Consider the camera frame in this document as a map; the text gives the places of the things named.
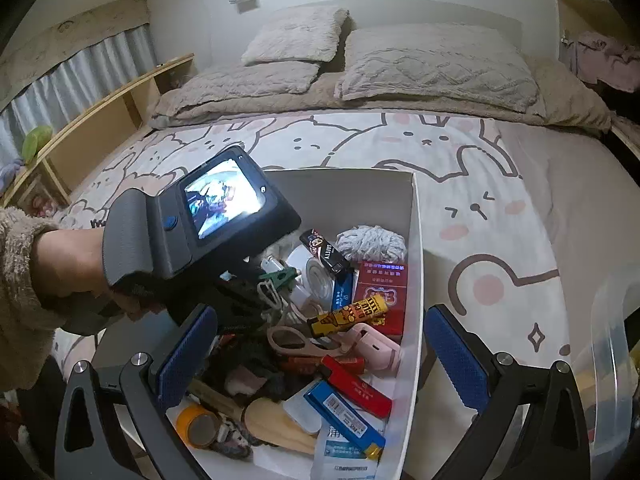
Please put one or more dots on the doll display box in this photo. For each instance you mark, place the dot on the doll display box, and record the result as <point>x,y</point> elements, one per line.
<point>41,195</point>

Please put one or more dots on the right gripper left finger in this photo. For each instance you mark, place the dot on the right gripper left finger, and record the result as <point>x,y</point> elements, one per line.
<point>157,381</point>

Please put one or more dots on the wooden rectangular board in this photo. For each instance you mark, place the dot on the wooden rectangular board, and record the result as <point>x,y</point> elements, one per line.
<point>267,421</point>

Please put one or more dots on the clear plastic storage bin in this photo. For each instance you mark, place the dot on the clear plastic storage bin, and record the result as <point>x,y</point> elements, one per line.
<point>604,373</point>

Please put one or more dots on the red lighter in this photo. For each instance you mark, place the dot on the red lighter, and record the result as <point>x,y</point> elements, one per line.
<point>343,374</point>

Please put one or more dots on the bunny print bed blanket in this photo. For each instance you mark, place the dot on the bunny print bed blanket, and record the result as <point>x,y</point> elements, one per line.
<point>449,185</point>

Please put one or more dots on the green plush toy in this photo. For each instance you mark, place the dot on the green plush toy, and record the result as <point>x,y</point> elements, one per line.
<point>34,141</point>

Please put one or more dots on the white yarn ball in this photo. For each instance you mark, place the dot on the white yarn ball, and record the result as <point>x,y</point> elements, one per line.
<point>371,243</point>

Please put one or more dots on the yellow orange lighter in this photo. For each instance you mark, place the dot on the yellow orange lighter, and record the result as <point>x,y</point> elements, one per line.
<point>343,319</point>

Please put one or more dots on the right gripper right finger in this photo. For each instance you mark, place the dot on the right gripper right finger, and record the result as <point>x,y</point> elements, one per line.
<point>470,367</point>

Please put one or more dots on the person left hand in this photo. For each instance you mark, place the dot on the person left hand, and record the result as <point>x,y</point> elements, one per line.
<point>67,262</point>

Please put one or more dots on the red cigarette pack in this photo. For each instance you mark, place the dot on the red cigarette pack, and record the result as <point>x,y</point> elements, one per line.
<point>388,280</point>

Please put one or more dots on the grey blue curtain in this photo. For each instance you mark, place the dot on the grey blue curtain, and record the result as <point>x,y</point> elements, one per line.
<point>66,91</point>

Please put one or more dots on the large beige quilted pillow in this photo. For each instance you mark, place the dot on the large beige quilted pillow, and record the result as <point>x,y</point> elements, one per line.
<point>459,62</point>

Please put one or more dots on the pink scissors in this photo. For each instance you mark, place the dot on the pink scissors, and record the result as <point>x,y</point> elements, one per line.
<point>289,341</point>

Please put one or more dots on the small fluffy beige pillow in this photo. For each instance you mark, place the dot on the small fluffy beige pillow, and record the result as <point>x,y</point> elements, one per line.
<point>300,33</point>

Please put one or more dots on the pile of pink clothes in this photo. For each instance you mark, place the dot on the pile of pink clothes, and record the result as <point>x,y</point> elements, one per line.
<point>605,59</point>

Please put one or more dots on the folded beige quilt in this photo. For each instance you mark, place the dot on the folded beige quilt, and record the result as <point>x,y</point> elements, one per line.
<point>222,84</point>

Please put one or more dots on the purple plush toy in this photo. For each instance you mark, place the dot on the purple plush toy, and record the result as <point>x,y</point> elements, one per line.
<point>9,172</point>

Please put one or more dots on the wooden bedside shelf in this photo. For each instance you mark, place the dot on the wooden bedside shelf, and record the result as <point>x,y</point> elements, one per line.
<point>79,148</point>

